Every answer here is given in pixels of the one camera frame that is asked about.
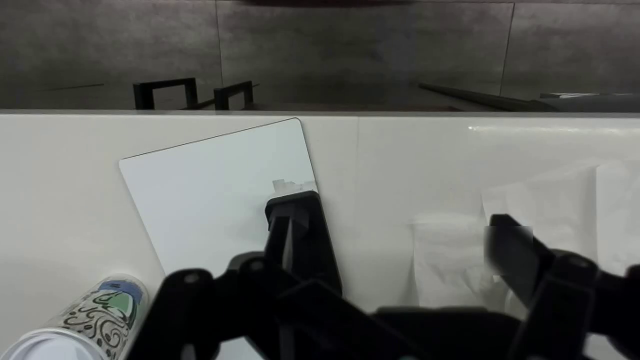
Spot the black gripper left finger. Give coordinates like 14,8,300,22
265,190,343,295

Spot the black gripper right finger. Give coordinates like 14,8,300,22
486,214,555,306

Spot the patterned paper cup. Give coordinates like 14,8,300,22
2,276,150,360

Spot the clear acrylic napkin box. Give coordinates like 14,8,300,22
413,159,640,315

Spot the white flat card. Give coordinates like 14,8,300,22
119,119,316,274

